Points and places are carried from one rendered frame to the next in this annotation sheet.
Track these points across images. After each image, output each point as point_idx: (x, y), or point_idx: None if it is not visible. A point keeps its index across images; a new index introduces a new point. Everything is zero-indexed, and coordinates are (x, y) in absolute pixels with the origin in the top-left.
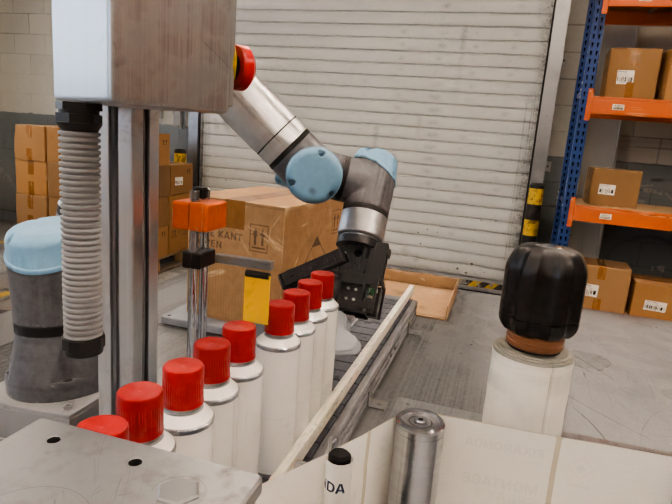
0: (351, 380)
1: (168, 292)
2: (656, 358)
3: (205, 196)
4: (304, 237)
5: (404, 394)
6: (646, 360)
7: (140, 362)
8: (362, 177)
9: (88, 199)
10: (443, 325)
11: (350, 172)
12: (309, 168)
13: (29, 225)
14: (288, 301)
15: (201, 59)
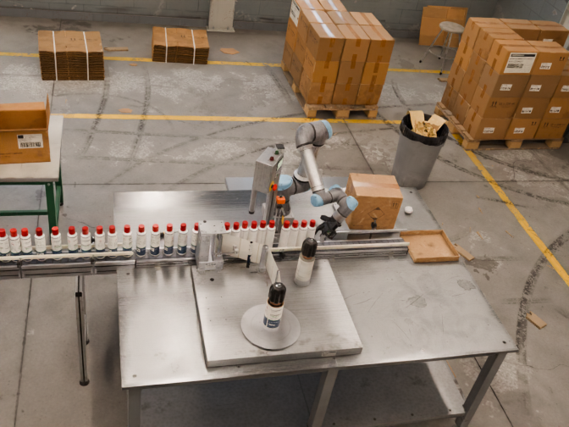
0: (318, 247)
1: None
2: (443, 320)
3: (280, 197)
4: (368, 205)
5: (343, 263)
6: (436, 317)
7: (267, 217)
8: (341, 203)
9: (253, 195)
10: (408, 263)
11: (339, 201)
12: (312, 198)
13: (280, 176)
14: (289, 222)
15: (263, 187)
